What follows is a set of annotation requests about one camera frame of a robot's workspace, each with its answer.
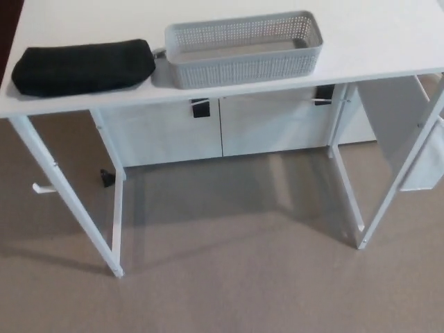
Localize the black fabric pencil case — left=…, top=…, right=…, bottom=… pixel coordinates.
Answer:
left=11, top=38, right=168, bottom=96

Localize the white cabinet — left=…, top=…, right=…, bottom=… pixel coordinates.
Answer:
left=98, top=74, right=379, bottom=169

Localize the grey perforated plastic basket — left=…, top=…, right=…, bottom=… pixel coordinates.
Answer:
left=164, top=10, right=325, bottom=91

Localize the small black floor object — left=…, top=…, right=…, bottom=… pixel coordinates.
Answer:
left=99, top=169, right=116, bottom=189

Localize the white hook on table leg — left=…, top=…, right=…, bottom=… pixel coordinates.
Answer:
left=32, top=181, right=56, bottom=196

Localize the dark brown door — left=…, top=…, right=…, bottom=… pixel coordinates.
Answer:
left=0, top=0, right=27, bottom=87

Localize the black cabinet handle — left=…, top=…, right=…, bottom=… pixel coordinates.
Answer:
left=189, top=98, right=213, bottom=123
left=315, top=84, right=336, bottom=105

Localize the white metal table leg frame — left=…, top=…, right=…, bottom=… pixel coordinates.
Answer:
left=327, top=71, right=444, bottom=250
left=8, top=109, right=128, bottom=279

